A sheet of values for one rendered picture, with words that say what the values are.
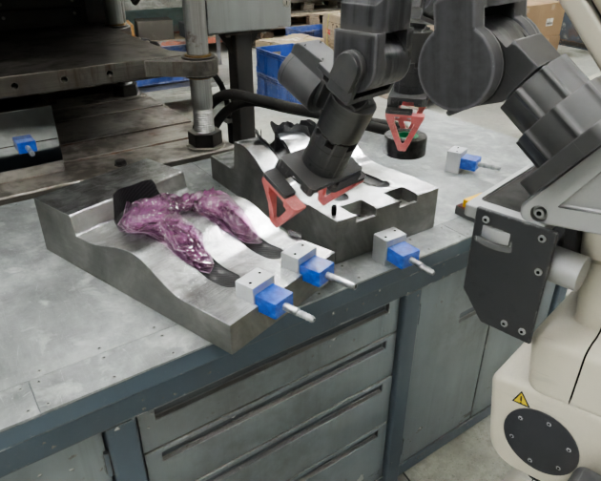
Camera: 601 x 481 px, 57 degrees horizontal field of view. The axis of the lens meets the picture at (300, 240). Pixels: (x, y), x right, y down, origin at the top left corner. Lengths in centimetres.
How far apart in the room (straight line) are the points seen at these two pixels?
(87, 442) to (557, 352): 69
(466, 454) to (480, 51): 144
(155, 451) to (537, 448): 61
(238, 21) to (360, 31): 119
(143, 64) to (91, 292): 78
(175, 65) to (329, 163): 96
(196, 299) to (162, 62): 88
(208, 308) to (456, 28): 52
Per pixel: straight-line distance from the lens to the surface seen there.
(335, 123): 67
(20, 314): 101
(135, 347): 88
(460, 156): 146
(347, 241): 103
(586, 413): 82
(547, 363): 80
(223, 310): 83
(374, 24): 61
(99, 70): 158
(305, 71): 69
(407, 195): 114
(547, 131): 52
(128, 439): 98
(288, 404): 116
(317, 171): 71
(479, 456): 182
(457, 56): 53
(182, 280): 90
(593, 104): 52
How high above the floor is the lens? 134
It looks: 29 degrees down
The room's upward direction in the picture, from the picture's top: straight up
